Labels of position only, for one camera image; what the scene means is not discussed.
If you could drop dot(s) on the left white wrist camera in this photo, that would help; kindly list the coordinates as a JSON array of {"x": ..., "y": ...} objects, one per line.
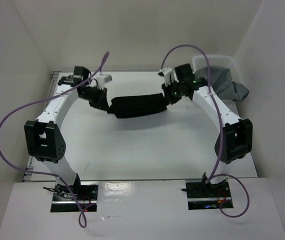
[{"x": 102, "y": 79}]

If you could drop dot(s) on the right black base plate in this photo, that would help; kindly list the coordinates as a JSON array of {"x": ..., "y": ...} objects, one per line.
[{"x": 202, "y": 197}]

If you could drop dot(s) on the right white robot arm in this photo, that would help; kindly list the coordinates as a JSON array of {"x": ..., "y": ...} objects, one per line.
[{"x": 235, "y": 135}]

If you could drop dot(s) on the white plastic laundry basket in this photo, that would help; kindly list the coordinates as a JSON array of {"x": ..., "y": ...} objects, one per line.
[{"x": 199, "y": 62}]

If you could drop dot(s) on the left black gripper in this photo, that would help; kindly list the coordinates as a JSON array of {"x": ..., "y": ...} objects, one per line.
[{"x": 101, "y": 103}]

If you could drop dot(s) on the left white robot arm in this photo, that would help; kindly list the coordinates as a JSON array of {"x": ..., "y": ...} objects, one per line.
[{"x": 43, "y": 136}]

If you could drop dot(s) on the grey skirt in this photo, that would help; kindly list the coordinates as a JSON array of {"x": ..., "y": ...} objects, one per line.
[{"x": 224, "y": 87}]

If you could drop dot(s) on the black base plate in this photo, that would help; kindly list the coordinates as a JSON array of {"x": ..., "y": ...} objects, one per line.
[
  {"x": 63, "y": 201},
  {"x": 202, "y": 197}
]

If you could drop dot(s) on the black skirt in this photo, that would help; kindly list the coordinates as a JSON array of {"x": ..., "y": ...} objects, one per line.
[{"x": 125, "y": 107}]

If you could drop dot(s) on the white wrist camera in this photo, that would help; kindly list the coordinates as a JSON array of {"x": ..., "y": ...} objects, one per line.
[
  {"x": 102, "y": 79},
  {"x": 168, "y": 74}
]

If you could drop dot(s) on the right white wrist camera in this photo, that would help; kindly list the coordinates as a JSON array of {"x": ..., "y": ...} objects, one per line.
[{"x": 168, "y": 74}]

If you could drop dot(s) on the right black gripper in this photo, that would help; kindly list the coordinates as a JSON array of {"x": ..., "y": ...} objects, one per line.
[{"x": 170, "y": 99}]

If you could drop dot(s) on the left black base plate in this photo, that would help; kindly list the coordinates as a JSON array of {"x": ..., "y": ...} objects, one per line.
[{"x": 63, "y": 201}]

